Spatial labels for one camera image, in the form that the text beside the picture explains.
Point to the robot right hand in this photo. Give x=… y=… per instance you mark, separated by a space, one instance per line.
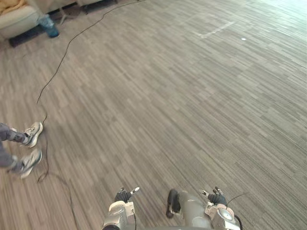
x=218 y=199

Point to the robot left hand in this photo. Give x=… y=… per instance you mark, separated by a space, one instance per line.
x=122 y=196

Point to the robot left arm silver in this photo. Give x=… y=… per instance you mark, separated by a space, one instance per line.
x=117 y=215

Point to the robot right arm silver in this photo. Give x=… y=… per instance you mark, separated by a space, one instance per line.
x=223 y=216

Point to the robot silver leg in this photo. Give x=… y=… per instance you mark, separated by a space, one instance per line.
x=194 y=210

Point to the robot dark foot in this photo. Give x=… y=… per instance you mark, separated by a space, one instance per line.
x=172 y=202

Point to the person's white sneaker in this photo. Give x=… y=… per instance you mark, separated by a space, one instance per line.
x=33 y=133
x=30 y=161

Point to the person's leg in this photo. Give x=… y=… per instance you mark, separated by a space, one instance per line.
x=6 y=159
x=8 y=134

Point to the blue water bottle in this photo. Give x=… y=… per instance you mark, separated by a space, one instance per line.
x=49 y=25

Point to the white stand leg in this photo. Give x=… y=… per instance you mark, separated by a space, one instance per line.
x=63 y=16

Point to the beige sofa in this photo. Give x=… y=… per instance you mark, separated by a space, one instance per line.
x=72 y=3
x=16 y=21

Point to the yellow cloth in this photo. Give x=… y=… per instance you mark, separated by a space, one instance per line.
x=10 y=5

